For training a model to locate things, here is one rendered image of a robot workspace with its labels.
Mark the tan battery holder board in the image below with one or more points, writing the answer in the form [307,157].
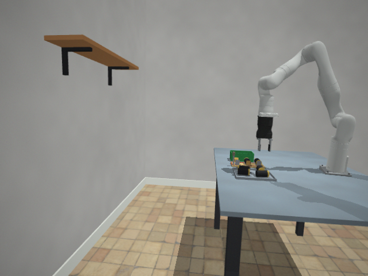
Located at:
[237,162]

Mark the green open box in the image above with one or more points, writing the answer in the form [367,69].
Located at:
[242,154]

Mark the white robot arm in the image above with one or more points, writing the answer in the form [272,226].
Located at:
[330,91]

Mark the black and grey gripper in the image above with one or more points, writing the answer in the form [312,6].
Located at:
[265,123]

